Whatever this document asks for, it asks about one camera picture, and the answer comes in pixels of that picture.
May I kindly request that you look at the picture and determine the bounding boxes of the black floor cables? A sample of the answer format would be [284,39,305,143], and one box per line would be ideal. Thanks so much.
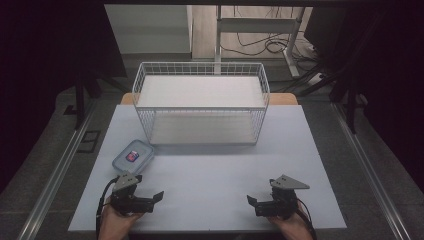
[219,5,329,94]

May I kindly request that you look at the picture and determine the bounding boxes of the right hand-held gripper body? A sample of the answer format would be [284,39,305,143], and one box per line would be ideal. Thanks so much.
[254,174,311,220]

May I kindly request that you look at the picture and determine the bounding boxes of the person's left hand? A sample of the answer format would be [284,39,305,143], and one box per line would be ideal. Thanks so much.
[98,195,145,240]

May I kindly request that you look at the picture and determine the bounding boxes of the wooden table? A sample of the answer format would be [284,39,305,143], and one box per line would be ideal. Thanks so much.
[119,92,300,106]

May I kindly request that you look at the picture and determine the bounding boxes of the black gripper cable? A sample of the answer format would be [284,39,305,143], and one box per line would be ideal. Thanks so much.
[295,198,318,240]
[95,177,120,240]

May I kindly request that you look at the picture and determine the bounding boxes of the metal floor rail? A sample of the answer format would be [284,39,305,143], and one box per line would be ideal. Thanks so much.
[330,101,413,240]
[16,99,98,240]

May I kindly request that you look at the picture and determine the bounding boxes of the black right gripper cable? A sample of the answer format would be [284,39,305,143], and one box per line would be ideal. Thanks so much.
[295,198,318,240]

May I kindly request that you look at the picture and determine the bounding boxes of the white metal desk frame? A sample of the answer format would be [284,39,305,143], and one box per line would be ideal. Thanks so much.
[214,4,310,80]

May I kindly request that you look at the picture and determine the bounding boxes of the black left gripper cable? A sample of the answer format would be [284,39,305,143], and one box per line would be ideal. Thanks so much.
[95,177,120,240]

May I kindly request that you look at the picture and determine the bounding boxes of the clear plastic lidded container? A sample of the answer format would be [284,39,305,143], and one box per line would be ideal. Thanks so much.
[111,139,156,175]

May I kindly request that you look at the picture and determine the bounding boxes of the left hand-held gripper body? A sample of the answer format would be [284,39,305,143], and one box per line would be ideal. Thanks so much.
[110,170,156,215]

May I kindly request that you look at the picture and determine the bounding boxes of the black stand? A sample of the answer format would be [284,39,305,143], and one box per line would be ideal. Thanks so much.
[73,71,131,131]
[328,71,369,135]

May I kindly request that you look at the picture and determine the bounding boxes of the white wire basket shelf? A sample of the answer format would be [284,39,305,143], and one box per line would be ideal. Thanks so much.
[131,61,271,147]

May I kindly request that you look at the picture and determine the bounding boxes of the person's right hand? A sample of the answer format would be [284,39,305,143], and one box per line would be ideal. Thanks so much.
[266,202,315,240]

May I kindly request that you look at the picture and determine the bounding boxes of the white cabinet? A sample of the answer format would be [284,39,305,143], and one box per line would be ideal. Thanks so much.
[104,3,194,55]

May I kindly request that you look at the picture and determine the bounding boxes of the white power strip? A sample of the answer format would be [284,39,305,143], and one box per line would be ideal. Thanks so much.
[307,72,325,87]

